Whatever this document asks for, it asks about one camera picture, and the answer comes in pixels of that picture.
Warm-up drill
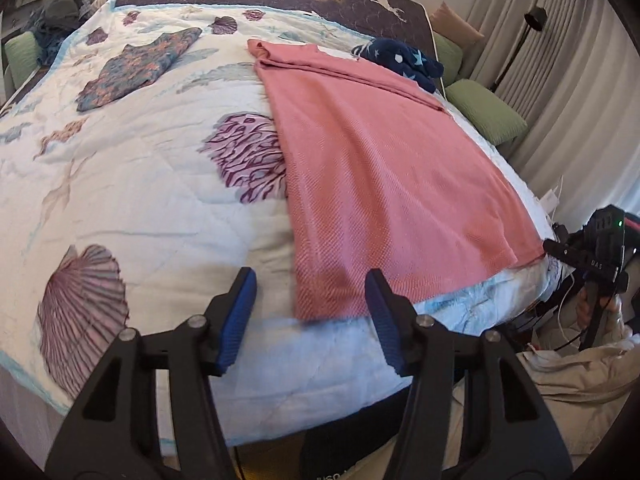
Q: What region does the white cable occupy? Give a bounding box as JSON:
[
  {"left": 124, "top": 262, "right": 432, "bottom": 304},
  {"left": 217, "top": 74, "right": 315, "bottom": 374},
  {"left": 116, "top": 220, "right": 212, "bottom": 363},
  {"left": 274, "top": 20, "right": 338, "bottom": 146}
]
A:
[{"left": 547, "top": 275, "right": 591, "bottom": 356}]

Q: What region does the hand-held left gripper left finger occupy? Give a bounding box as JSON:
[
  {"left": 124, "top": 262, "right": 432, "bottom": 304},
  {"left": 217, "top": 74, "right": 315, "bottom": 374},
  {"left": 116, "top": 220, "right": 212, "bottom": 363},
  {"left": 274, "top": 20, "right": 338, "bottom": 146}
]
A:
[{"left": 44, "top": 266, "right": 258, "bottom": 480}]

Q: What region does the small green pillow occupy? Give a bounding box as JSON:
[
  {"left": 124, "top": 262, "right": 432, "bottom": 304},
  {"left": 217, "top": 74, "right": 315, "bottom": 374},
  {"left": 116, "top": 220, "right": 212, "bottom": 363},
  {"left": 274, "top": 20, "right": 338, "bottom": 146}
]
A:
[
  {"left": 432, "top": 32, "right": 463, "bottom": 83},
  {"left": 2, "top": 32, "right": 43, "bottom": 83}
]

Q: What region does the person's right hand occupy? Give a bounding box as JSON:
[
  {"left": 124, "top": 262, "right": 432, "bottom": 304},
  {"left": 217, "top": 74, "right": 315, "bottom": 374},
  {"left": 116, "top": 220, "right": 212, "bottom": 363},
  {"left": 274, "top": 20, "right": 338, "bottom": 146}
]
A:
[{"left": 576, "top": 287, "right": 626, "bottom": 346}]

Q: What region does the beige curtain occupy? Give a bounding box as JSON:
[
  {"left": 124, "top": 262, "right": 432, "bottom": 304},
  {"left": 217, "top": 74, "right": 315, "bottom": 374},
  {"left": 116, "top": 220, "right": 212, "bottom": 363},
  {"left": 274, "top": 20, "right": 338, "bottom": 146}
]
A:
[{"left": 467, "top": 0, "right": 640, "bottom": 241}]

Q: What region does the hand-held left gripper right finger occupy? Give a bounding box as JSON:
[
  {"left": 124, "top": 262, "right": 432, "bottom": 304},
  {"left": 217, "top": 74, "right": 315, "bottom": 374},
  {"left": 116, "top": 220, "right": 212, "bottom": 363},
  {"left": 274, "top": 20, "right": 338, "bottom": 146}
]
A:
[{"left": 364, "top": 268, "right": 573, "bottom": 480}]

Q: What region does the seashell print quilt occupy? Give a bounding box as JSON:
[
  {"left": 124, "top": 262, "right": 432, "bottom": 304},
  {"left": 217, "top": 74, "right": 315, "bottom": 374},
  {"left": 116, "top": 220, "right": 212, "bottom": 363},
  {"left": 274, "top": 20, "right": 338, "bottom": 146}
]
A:
[{"left": 0, "top": 2, "right": 561, "bottom": 448}]

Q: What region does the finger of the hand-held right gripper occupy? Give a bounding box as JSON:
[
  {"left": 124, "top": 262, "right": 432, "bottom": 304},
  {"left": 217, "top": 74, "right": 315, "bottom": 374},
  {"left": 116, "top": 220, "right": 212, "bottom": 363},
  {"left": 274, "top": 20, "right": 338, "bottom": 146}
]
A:
[
  {"left": 554, "top": 224, "right": 583, "bottom": 247},
  {"left": 543, "top": 238, "right": 583, "bottom": 267}
]

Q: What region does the blue floral patterned garment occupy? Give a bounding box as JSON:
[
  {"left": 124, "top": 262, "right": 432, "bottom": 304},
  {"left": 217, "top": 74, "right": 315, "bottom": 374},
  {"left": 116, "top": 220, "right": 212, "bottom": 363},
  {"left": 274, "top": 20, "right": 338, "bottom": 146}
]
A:
[{"left": 76, "top": 27, "right": 203, "bottom": 113}]

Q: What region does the peach pillow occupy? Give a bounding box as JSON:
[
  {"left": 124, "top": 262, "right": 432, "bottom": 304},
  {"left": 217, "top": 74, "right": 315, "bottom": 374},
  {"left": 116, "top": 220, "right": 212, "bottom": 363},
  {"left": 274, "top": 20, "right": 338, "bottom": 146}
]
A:
[{"left": 430, "top": 2, "right": 485, "bottom": 48}]

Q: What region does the navy star print blanket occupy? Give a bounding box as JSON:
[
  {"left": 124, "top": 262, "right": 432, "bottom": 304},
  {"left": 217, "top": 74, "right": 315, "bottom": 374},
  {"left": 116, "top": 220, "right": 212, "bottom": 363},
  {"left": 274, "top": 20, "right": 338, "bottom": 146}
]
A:
[{"left": 352, "top": 37, "right": 446, "bottom": 93}]

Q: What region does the pink sweater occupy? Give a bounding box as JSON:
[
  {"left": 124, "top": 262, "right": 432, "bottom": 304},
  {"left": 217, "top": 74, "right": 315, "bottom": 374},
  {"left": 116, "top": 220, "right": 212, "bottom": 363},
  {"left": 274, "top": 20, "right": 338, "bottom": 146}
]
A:
[{"left": 247, "top": 37, "right": 547, "bottom": 321}]

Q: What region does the grey and blue clothes pile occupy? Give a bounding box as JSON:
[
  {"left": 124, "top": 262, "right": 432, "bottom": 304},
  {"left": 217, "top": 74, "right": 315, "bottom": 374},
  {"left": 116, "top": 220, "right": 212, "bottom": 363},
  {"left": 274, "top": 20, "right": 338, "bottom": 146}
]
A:
[{"left": 27, "top": 0, "right": 101, "bottom": 66}]

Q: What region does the black floor lamp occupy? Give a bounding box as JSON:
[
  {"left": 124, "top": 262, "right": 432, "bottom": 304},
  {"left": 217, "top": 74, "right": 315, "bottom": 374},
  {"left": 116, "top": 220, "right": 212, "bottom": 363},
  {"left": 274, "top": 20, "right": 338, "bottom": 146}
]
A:
[{"left": 492, "top": 6, "right": 548, "bottom": 93}]

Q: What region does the large green pillow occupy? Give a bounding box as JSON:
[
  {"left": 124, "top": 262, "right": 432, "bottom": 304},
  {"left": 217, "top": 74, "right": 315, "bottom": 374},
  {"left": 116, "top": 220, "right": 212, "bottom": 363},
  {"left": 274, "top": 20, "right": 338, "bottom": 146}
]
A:
[{"left": 445, "top": 79, "right": 528, "bottom": 146}]

